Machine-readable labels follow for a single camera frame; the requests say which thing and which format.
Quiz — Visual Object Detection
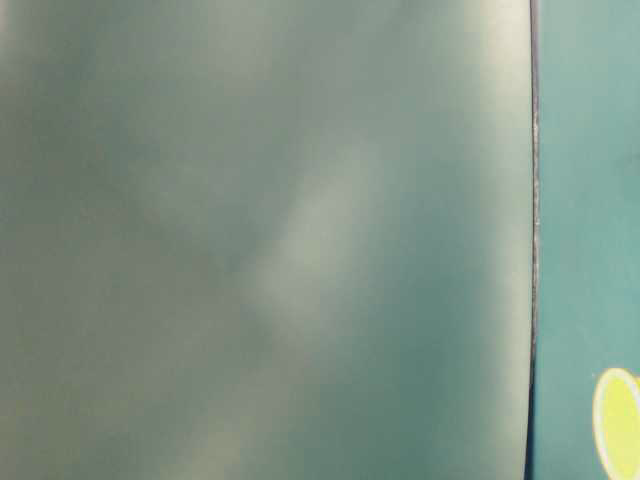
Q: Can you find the blurred grey-green foreground panel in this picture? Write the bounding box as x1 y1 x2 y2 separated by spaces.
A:
1 1 532 479

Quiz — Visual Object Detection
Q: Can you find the yellow round object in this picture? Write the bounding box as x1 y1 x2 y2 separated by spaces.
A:
592 368 639 480

